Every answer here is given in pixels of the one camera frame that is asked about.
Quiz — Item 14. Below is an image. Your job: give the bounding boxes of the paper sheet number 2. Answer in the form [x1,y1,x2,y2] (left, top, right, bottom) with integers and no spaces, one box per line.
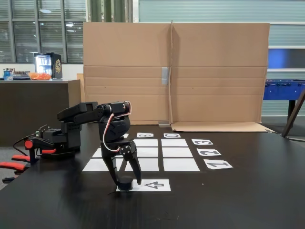
[196,148,223,157]

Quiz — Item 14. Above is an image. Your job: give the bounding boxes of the orange bag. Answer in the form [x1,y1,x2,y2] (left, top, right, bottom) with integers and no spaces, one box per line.
[26,72,52,81]

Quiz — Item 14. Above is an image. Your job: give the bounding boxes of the brown counter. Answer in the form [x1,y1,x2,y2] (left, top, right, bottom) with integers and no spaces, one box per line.
[0,79,82,147]

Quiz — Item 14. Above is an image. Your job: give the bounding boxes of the paper sheet number 3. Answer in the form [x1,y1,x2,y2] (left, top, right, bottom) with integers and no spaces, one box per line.
[191,138,214,146]

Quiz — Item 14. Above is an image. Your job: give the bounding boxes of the black cable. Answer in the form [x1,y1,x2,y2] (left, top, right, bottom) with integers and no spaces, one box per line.
[12,134,37,154]

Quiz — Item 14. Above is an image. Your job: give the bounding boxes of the black round token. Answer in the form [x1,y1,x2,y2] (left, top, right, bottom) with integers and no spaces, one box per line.
[118,176,133,191]

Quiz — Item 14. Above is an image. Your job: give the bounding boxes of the paper sheet number 1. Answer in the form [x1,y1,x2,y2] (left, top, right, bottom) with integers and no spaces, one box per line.
[203,160,234,170]

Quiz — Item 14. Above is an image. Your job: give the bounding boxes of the dark wooden stand leg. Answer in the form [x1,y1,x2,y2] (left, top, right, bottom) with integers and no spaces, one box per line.
[281,89,305,139]

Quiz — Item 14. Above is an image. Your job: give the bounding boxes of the paper sheet with arrow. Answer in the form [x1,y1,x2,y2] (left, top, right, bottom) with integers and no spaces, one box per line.
[116,179,172,192]

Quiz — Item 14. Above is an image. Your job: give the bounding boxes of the large brown cardboard sheet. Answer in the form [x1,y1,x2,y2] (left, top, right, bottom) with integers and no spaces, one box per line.
[169,20,275,133]
[83,21,173,126]

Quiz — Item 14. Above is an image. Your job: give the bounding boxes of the white paper grid square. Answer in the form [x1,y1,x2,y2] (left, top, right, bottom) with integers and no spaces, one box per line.
[162,147,193,158]
[91,147,128,158]
[163,158,201,172]
[124,158,160,172]
[132,139,159,147]
[161,139,189,147]
[133,147,159,158]
[81,158,124,172]

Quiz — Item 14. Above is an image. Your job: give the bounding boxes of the black mini fridge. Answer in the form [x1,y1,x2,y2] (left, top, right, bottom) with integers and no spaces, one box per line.
[33,52,63,80]

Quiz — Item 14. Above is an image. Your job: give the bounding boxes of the tan cardboard panel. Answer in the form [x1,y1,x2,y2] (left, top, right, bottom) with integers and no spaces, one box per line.
[67,73,85,108]

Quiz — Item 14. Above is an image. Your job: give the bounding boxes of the blue foosball table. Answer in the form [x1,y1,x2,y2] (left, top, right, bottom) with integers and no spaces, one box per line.
[263,79,305,123]

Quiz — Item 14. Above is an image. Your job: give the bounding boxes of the red black clamp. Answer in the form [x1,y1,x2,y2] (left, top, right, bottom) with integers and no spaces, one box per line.
[24,138,58,166]
[0,154,31,184]

